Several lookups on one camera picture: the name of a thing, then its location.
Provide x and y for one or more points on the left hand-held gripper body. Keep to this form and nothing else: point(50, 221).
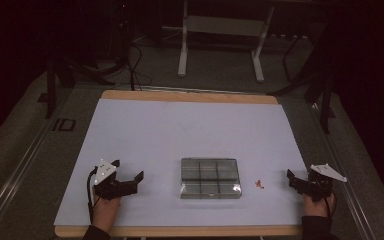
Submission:
point(105, 171)

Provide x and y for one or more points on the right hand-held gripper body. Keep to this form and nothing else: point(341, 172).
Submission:
point(318, 188)

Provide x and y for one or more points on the small orange-brown piece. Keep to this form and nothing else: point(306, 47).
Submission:
point(259, 184)

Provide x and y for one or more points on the clear plastic compartment box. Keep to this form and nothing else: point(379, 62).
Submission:
point(210, 178)

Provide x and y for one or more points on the person's right hand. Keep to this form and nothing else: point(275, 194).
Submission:
point(315, 208)

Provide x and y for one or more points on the person's left hand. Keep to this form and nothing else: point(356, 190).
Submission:
point(106, 211)

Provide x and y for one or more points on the white table mat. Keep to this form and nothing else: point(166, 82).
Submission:
point(166, 133)

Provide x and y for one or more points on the black metal stand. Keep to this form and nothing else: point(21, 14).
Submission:
point(325, 100)
point(51, 86)

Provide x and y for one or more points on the white metal stand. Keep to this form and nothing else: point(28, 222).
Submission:
point(220, 26)

